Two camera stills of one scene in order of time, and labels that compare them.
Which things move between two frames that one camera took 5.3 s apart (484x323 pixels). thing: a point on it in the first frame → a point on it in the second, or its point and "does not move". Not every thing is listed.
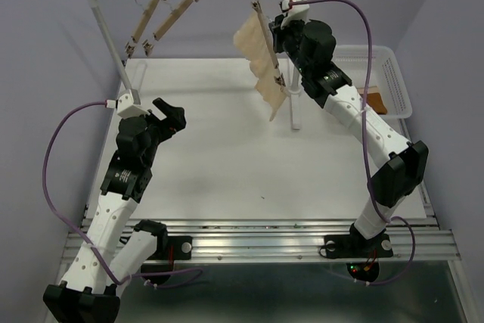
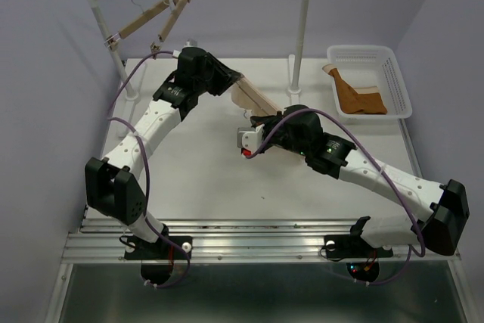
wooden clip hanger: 130,46 → 112,41
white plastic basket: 385,73 does not move
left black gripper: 175,121 → 224,75
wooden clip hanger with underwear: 279,78 → 265,103
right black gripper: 277,32 → 268,120
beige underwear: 252,41 → 240,99
